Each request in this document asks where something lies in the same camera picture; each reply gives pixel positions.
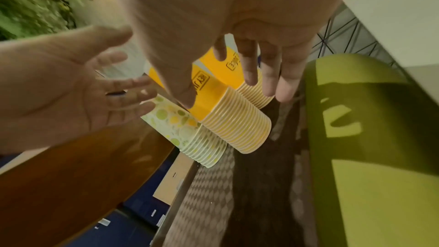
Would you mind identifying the green leafy plant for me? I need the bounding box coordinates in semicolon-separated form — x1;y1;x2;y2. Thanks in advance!
0;0;93;41

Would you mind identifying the person's right hand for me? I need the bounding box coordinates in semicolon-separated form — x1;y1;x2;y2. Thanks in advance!
106;0;364;109

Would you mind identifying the stack of yellow paper cups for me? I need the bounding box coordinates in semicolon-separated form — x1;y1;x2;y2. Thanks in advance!
198;46;276;110
148;64;272;155

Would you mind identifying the dark blue cabinet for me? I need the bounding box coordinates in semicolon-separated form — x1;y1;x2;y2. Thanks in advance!
72;142;193;247

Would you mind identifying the person's left hand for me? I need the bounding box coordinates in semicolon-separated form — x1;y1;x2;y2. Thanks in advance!
0;24;160;155

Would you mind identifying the white table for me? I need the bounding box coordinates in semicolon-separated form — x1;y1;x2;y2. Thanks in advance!
343;0;439;106

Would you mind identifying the tan metal cabinet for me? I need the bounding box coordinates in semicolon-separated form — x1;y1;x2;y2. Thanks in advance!
152;153;197;204

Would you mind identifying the dark brown tray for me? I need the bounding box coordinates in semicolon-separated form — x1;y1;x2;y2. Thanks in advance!
150;88;316;247

